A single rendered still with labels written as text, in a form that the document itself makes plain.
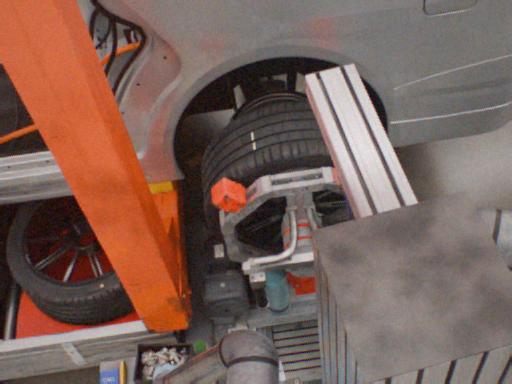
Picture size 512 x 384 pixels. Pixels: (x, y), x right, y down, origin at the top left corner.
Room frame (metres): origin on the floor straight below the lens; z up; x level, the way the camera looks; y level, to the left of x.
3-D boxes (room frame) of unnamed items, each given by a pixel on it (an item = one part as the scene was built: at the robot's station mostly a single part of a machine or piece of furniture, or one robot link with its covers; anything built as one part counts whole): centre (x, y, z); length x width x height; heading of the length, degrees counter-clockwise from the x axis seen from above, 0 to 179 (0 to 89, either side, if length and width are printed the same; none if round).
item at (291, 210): (1.21, -0.03, 1.03); 0.19 x 0.18 x 0.11; 178
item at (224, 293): (1.53, 0.19, 0.26); 0.42 x 0.18 x 0.35; 178
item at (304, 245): (1.26, -0.13, 0.85); 0.21 x 0.14 x 0.14; 178
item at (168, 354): (1.04, 0.43, 0.51); 0.20 x 0.14 x 0.13; 80
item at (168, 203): (1.59, 0.39, 0.69); 0.52 x 0.17 x 0.35; 178
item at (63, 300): (1.70, 0.74, 0.39); 0.66 x 0.66 x 0.24
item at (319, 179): (1.33, -0.13, 0.85); 0.54 x 0.07 x 0.54; 88
